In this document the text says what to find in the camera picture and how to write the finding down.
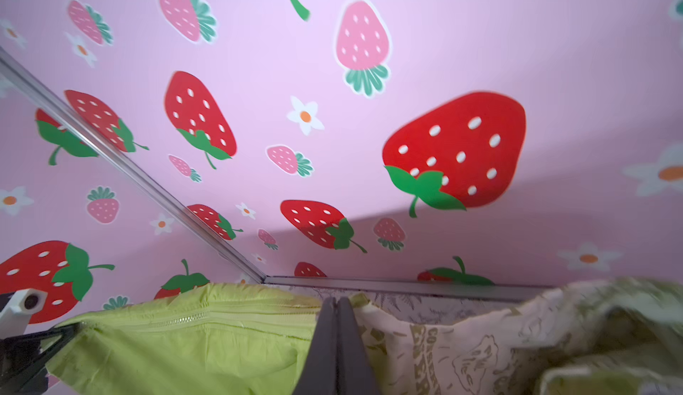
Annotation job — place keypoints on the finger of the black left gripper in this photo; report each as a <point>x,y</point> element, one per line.
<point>24,359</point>

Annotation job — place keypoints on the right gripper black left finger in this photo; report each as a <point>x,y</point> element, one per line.
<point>319,375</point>

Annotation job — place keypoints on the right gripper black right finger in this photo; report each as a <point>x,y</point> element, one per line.
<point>355,376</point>

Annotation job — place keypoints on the green zip-up jacket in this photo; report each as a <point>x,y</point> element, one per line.
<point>602,337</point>

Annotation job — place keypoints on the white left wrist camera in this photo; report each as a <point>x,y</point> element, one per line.
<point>17,309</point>

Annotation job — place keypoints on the aluminium corner post left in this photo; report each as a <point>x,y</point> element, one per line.
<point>45,99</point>

